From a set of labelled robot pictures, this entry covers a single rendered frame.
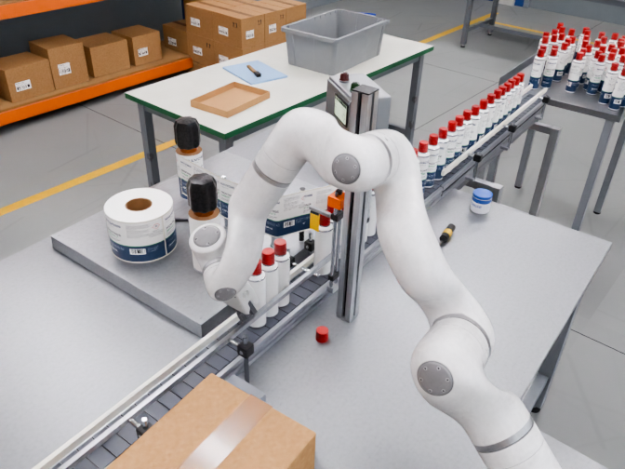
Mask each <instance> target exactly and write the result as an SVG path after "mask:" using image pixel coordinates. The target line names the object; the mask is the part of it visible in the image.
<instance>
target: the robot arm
mask: <svg viewBox="0 0 625 469"><path fill-rule="evenodd" d="M307 161H308V162H309V163H310V164H311V165H312V166H313V167H314V168H315V170H316V171H317V172H318V174H319V175H320V176H321V178H322V179H323V180H324V181H326V182H327V183H328V184H330V185H332V186H334V187H336V188H339V189H341V190H344V191H348V192H354V193H360V192H365V191H368V190H371V189H373V190H374V193H375V198H376V212H377V233H378V238H379V243H380V245H381V248H382V250H383V253H384V255H385V257H386V260H387V262H388V264H389V265H390V267H391V269H392V272H393V274H394V276H395V278H396V280H397V281H398V283H399V285H400V286H401V288H402V289H403V290H404V292H405V293H406V294H407V295H408V296H409V297H410V298H412V299H413V300H414V301H415V302H416V303H417V304H418V305H419V307H420V308H421V309H422V311H423V312H424V314H425V315H426V317H427V319H428V321H429V325H430V329H429V330H428V332H427V333H426V334H425V335H424V336H423V338H422V339H421V340H420V341H419V343H418V345H417V346H416V348H415V350H414V352H413V354H412V356H411V361H410V370H411V375H412V378H413V381H414V384H415V385H416V387H417V389H418V391H419V393H420V394H421V396H422V397H423V398H424V399H425V400H426V401H427V402H428V403H429V404H430V405H432V406H433V407H435V408H436V409H438V410H440V411H442V412H443V413H444V414H446V415H448V416H449V417H451V418H452V419H454V420H455V421H457V422H458V423H459V424H460V425H461V426H462V427H463V429H464V430H465V432H466V434H467V435H468V437H469V439H470V440H471V442H472V444H473V445H474V447H475V449H476V451H477V452H478V454H479V456H480V458H481V459H482V461H483V463H484V464H485V467H486V468H487V469H562V467H561V466H560V464H559V462H558V461H557V460H556V458H555V456H554V455H553V453H552V451H551V449H550V447H549V445H548V444H547V442H546V440H545V439H544V437H543V435H542V434H541V432H540V430H539V429H538V427H537V425H536V424H535V422H534V420H533V419H532V417H531V415H530V413H529V412H528V410H527V408H526V407H525V405H524V403H523V402H522V400H521V399H520V398H519V397H518V396H517V395H516V394H515V393H513V392H510V391H507V390H502V389H499V388H497V387H496V386H495V385H494V384H492V383H491V381H490V380H489V379H488V378H487V377H486V375H485V372H484V367H485V365H486V363H487V361H488V359H489V357H490V356H491V355H492V352H493V349H494V345H495V334H494V329H493V327H492V325H491V323H490V320H489V318H488V317H487V315H486V313H485V311H484V309H483V308H482V307H481V305H480V304H479V302H478V301H477V300H476V299H475V298H474V297H473V295H472V294H471V293H470V291H469V290H467V288H466V287H465V286H464V285H463V284H462V283H461V281H460V280H459V279H458V278H457V276H456V275H455V274H454V272H453V271H452V269H451V268H450V266H449V264H448V263H447V261H446V259H445V256H444V254H443V252H442V250H441V248H440V246H439V243H438V241H437V238H436V236H435V234H434V231H433V229H432V226H431V224H430V221H429V218H428V215H427V211H426V208H425V204H424V198H423V192H422V182H421V173H420V167H419V161H418V159H417V156H416V153H415V151H414V149H413V147H412V145H411V144H410V142H409V141H408V139H407V138H406V137H405V136H404V135H403V134H401V133H400V132H398V131H395V130H392V129H377V130H372V131H368V132H366V133H362V134H359V135H357V134H353V133H351V132H349V131H347V130H345V129H343V128H342V127H340V126H339V124H338V122H337V120H336V118H335V117H334V116H332V115H331V114H329V113H327V112H324V111H322V110H318V109H314V108H308V107H300V108H296V109H293V110H291V111H289V112H287V113H286V114H285V115H284V116H282V118H281V119H280V120H279V121H278V123H277V124H276V125H275V127H274V128H273V130H272V132H271V133H270V135H269V137H268V138H267V140H266V141H265V142H264V144H263V145H262V147H261V148H260V150H259V152H258V154H257V155H256V157H255V158H254V160H253V162H252V163H251V165H250V166H249V168H248V170H247V171H246V173H245V175H244V177H243V178H242V179H241V181H240V182H239V184H238V186H237V187H236V189H235V190H234V192H233V194H232V196H231V199H230V202H229V206H228V233H226V231H225V229H224V228H223V227H222V226H221V225H219V224H216V223H207V224H204V225H201V226H199V227H198V228H197V229H195V230H194V231H193V233H192V234H191V236H190V239H189V245H190V248H191V250H192V251H193V254H194V256H195V258H196V259H197V261H198V263H199V265H200V267H201V270H202V273H203V277H204V281H205V285H206V290H207V293H208V294H209V296H210V297H211V298H212V299H213V300H215V301H218V302H224V303H226V304H228V305H230V306H231V307H232V308H233V310H234V311H235V312H237V313H236V314H237V316H238V318H239V320H240V321H243V322H244V321H245V320H247V319H248V318H249V317H251V316H252V315H255V314H256V313H257V309H256V308H255V307H254V305H253V304H252V302H254V303H255V304H258V303H259V299H258V297H257V295H256V294H255V292H254V290H253V288H252V287H251V286H250V285H249V283H248V282H247V281H248V279H249V278H250V276H252V274H253V272H254V271H255V269H256V267H257V265H258V262H259V258H260V255H261V252H262V248H263V242H264V235H265V224H266V221H267V218H268V216H269V214H270V213H271V211H272V210H273V208H274V207H275V205H276V204H277V202H278V201H279V200H280V198H281V197H282V195H283V194H284V193H285V191H286V190H287V188H288V187H289V185H290V184H291V183H292V181H293V180H294V179H295V178H296V176H297V175H298V174H299V172H300V170H301V169H302V167H303V166H304V165H305V163H306V162H307Z"/></svg>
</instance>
